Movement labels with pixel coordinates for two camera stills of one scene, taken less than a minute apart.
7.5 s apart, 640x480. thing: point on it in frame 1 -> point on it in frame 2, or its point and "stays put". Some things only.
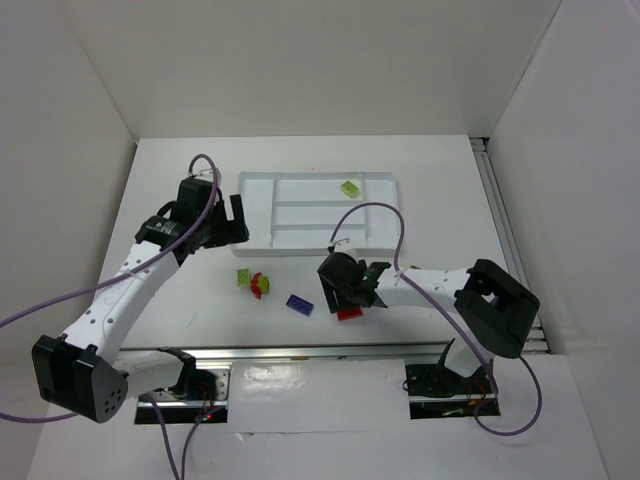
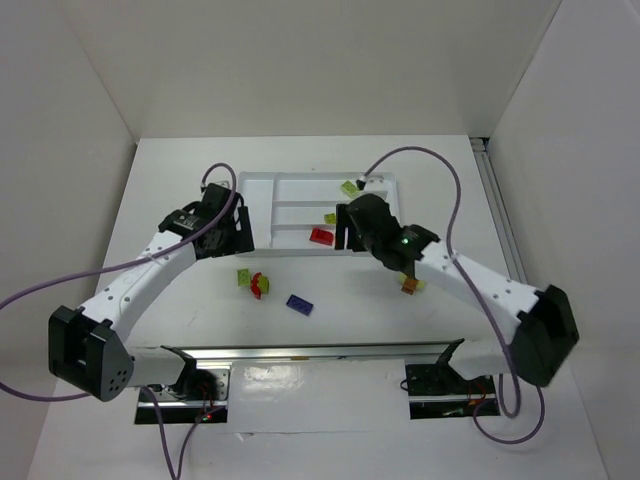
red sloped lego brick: [349, 312] -> [321, 236]
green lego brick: [350, 189] stays put
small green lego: [263, 283] stays put
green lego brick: [243, 277] stays put
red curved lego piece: [254, 286] stays put
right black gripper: [338, 295] -> [343, 227]
